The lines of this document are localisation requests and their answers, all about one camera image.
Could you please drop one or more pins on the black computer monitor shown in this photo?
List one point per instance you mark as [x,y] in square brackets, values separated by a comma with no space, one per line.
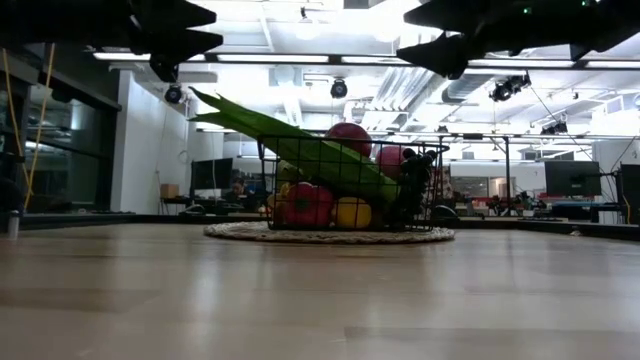
[211,174]
[572,178]

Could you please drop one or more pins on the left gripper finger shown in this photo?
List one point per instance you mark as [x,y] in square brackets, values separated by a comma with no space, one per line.
[197,16]
[195,44]

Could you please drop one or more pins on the yellow lemon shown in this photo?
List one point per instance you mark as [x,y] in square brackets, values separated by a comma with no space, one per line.
[352,214]

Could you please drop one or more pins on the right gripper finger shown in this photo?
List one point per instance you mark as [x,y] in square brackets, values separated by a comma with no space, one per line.
[450,16]
[445,52]

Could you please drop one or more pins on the red pomegranate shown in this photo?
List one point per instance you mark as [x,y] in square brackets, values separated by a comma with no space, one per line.
[350,137]

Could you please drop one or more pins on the black equipment box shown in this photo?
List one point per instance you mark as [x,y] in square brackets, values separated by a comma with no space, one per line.
[631,192]

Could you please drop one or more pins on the person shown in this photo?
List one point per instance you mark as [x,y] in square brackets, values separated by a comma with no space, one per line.
[240,192]

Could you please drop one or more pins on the dark purple grape bunch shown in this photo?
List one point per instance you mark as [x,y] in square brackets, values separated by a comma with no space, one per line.
[417,185]

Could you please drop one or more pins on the black ceiling spotlight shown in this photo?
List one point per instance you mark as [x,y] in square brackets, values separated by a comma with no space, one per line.
[338,89]
[173,94]

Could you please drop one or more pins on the long overhead light bar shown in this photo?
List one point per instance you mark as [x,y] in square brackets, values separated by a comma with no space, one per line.
[275,65]

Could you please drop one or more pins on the background black metal frame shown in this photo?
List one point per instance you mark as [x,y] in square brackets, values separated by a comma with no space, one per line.
[507,175]

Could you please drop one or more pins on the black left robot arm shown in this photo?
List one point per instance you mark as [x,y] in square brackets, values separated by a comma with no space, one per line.
[60,17]

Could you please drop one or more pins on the cardboard box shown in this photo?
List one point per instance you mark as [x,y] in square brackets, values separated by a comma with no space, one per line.
[169,191]

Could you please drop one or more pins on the small grey cylinder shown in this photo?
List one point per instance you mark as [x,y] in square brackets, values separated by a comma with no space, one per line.
[13,225]

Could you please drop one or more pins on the black ceiling track lights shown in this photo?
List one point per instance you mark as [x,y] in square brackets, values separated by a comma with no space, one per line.
[510,87]

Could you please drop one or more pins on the round woven placemat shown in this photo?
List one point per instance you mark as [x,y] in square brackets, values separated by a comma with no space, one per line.
[325,236]

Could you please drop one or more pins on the red bell pepper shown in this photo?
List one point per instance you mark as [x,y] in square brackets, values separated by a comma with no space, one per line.
[307,205]

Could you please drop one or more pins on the black aluminium frame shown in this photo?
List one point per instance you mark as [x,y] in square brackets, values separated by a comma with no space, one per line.
[75,219]

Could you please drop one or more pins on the green leek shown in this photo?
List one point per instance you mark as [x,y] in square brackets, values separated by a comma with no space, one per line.
[300,150]

